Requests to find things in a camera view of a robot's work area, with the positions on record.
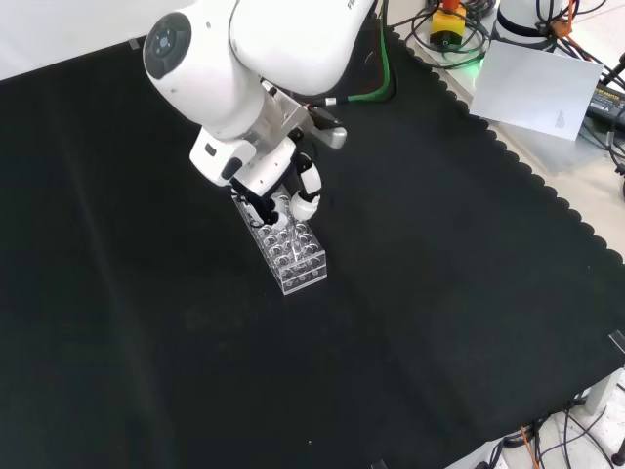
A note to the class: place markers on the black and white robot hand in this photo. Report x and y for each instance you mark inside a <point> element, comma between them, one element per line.
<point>263,166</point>

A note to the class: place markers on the clear glass test tube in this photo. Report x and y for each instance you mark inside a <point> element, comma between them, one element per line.
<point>295,239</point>

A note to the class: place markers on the clear plastic test tube rack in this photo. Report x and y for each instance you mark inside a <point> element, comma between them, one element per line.
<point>300,261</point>

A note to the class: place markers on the grey tape strip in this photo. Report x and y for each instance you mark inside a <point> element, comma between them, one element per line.
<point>618,341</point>
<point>133,44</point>

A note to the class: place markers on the black scalloped-edge cloth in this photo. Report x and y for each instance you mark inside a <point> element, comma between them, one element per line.
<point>195,342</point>

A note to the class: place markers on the yellow stop button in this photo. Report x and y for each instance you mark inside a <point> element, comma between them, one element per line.
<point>448,22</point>

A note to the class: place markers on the pale white board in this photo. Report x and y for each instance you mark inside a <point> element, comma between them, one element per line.
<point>534,88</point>

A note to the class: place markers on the black power adapter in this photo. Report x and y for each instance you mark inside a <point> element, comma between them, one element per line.
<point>607,105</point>

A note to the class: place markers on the white bench leg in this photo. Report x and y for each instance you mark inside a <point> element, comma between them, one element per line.
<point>599,395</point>

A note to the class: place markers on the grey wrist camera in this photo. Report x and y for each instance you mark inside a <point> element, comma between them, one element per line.
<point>332,134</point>

